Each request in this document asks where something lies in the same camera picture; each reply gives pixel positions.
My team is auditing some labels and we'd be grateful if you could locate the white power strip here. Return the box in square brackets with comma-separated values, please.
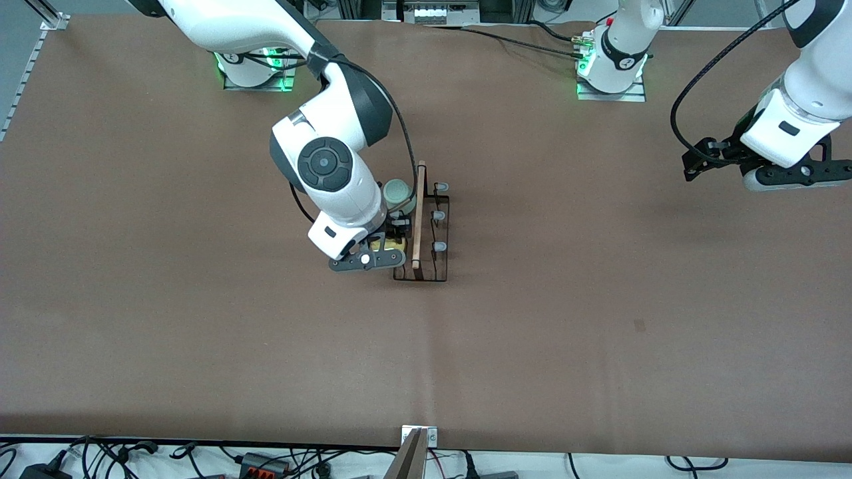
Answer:
[403, 0, 481, 25]

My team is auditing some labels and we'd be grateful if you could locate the aluminium corner profile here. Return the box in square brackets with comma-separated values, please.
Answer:
[27, 0, 71, 31]

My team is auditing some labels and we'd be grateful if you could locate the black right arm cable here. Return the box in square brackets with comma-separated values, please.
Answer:
[289, 53, 421, 224]

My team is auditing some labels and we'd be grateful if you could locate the small metal edge bracket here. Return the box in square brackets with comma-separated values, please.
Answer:
[401, 426, 439, 448]

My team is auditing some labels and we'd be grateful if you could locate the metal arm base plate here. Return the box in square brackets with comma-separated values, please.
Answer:
[576, 70, 647, 102]
[223, 65, 295, 92]

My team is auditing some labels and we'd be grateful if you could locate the long black table cable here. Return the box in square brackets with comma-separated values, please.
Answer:
[426, 21, 588, 62]

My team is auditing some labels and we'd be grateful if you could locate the black power adaptor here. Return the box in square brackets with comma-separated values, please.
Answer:
[19, 462, 71, 479]

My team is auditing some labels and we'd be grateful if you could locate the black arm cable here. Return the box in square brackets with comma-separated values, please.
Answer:
[671, 0, 799, 165]
[289, 53, 421, 224]

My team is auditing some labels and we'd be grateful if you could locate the slotted aluminium rail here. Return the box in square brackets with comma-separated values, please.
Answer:
[0, 30, 49, 142]

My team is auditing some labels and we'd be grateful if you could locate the black wire cup holder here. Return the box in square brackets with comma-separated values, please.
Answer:
[391, 160, 451, 283]

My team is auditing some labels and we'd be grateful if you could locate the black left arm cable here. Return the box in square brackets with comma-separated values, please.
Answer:
[671, 0, 799, 165]

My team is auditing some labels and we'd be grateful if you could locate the yellow cup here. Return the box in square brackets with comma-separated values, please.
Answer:
[369, 234, 407, 257]

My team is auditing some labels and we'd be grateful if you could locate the pale green cup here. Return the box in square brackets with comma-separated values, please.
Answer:
[382, 179, 419, 215]

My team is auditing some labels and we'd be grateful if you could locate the black orange connector box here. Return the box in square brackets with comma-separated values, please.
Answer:
[238, 452, 291, 477]

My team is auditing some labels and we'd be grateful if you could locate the brown table mat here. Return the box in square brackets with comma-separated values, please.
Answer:
[0, 13, 852, 463]

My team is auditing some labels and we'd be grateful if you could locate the brown angled beam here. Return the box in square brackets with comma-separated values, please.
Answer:
[384, 428, 428, 479]

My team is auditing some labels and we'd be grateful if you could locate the black looped floor cable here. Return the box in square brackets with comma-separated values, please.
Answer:
[666, 455, 728, 472]

